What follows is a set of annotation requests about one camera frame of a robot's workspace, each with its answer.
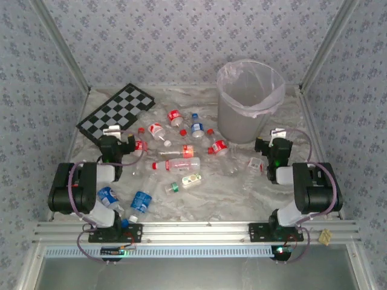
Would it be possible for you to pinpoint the left red wire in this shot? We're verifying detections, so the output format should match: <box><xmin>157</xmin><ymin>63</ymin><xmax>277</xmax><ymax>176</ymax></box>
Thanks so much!
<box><xmin>123</xmin><ymin>231</ymin><xmax>137</xmax><ymax>251</ymax></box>

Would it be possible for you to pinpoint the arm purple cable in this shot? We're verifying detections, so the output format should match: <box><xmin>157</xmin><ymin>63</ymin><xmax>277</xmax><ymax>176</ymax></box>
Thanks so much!
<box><xmin>68</xmin><ymin>129</ymin><xmax>146</xmax><ymax>263</ymax></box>
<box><xmin>276</xmin><ymin>128</ymin><xmax>338</xmax><ymax>264</ymax></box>

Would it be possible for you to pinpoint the blue pepsi label bottle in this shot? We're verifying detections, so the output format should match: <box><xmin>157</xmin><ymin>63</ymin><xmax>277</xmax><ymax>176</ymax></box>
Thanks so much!
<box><xmin>97</xmin><ymin>186</ymin><xmax>129</xmax><ymax>227</ymax></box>

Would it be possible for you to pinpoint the left circuit board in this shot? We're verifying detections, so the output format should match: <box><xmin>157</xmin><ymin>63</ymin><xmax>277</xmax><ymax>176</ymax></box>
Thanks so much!
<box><xmin>100</xmin><ymin>246</ymin><xmax>126</xmax><ymax>256</ymax></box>

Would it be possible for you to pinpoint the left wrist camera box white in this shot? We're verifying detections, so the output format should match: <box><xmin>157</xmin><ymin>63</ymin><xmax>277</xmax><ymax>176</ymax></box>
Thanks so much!
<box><xmin>102</xmin><ymin>125</ymin><xmax>122</xmax><ymax>138</ymax></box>

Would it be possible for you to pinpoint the aluminium frame post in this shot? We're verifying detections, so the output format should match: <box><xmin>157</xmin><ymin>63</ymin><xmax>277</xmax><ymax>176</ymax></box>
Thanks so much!
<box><xmin>299</xmin><ymin>0</ymin><xmax>360</xmax><ymax>91</ymax></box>
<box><xmin>30</xmin><ymin>0</ymin><xmax>91</xmax><ymax>91</ymax></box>

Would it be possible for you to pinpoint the right aluminium side rail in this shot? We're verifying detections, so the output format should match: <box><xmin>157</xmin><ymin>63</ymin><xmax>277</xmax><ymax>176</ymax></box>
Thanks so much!
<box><xmin>298</xmin><ymin>87</ymin><xmax>345</xmax><ymax>220</ymax></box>

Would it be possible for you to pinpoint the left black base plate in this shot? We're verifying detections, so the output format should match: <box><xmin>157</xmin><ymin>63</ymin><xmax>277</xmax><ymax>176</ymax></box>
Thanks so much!
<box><xmin>88</xmin><ymin>223</ymin><xmax>143</xmax><ymax>243</ymax></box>

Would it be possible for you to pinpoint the green white label bottle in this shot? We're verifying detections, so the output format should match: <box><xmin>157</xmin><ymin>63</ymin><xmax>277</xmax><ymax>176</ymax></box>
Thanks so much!
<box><xmin>181</xmin><ymin>173</ymin><xmax>203</xmax><ymax>190</ymax></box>

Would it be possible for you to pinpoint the left aluminium frame post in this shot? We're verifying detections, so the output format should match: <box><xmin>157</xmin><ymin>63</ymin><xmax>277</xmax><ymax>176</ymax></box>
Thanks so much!
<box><xmin>30</xmin><ymin>0</ymin><xmax>91</xmax><ymax>91</ymax></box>

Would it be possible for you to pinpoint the aluminium mounting rail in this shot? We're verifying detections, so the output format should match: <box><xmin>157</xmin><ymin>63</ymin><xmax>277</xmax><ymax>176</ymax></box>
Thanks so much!
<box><xmin>33</xmin><ymin>221</ymin><xmax>362</xmax><ymax>244</ymax></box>

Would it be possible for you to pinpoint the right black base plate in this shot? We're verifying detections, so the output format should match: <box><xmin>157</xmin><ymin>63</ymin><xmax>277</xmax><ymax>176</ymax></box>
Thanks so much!
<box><xmin>248</xmin><ymin>222</ymin><xmax>304</xmax><ymax>242</ymax></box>

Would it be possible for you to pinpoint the grey plastic bin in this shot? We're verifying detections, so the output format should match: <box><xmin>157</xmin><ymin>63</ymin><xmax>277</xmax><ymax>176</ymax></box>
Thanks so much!
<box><xmin>216</xmin><ymin>59</ymin><xmax>287</xmax><ymax>144</ymax></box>

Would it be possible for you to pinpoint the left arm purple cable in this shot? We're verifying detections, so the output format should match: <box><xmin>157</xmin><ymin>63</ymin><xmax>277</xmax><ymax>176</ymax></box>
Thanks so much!
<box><xmin>68</xmin><ymin>129</ymin><xmax>146</xmax><ymax>263</ymax></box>

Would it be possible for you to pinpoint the clear bottle orange label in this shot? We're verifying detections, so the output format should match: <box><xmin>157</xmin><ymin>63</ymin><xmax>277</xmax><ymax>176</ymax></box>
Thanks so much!
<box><xmin>158</xmin><ymin>144</ymin><xmax>196</xmax><ymax>158</ymax></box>

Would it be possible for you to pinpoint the large clear bottle red cap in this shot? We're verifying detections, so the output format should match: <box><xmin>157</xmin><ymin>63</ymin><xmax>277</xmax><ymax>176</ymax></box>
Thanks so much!
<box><xmin>152</xmin><ymin>156</ymin><xmax>201</xmax><ymax>173</ymax></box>

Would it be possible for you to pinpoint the right aluminium frame post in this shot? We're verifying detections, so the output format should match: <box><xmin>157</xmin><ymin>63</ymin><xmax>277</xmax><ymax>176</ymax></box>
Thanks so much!
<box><xmin>299</xmin><ymin>0</ymin><xmax>360</xmax><ymax>91</ymax></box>

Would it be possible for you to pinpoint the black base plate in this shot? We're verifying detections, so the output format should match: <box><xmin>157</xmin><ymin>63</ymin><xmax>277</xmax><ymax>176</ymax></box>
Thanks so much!
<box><xmin>248</xmin><ymin>222</ymin><xmax>304</xmax><ymax>242</ymax></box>
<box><xmin>88</xmin><ymin>223</ymin><xmax>143</xmax><ymax>243</ymax></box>

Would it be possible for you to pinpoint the blue label bottle white cap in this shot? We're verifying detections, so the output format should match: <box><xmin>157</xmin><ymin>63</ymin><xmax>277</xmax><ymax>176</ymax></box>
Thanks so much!
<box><xmin>128</xmin><ymin>175</ymin><xmax>158</xmax><ymax>223</ymax></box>

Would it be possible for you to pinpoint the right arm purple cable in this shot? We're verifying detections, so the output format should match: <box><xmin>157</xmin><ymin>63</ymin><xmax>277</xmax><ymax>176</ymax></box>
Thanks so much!
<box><xmin>276</xmin><ymin>128</ymin><xmax>338</xmax><ymax>264</ymax></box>

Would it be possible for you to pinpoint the red label bottle white cap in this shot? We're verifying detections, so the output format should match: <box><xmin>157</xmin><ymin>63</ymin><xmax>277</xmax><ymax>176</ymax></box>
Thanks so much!
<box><xmin>167</xmin><ymin>109</ymin><xmax>184</xmax><ymax>127</ymax></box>

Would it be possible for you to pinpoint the light blue slotted cable duct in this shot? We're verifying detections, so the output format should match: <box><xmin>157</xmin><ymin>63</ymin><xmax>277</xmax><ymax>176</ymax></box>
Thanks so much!
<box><xmin>44</xmin><ymin>245</ymin><xmax>275</xmax><ymax>259</ymax></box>

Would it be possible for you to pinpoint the clear bottle red square label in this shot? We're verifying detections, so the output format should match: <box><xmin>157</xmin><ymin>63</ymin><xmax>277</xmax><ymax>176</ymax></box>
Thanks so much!
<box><xmin>241</xmin><ymin>156</ymin><xmax>264</xmax><ymax>191</ymax></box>

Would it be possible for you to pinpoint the black grey chessboard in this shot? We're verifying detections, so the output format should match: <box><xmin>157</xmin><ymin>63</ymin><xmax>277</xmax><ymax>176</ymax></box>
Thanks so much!
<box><xmin>75</xmin><ymin>83</ymin><xmax>157</xmax><ymax>150</ymax></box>

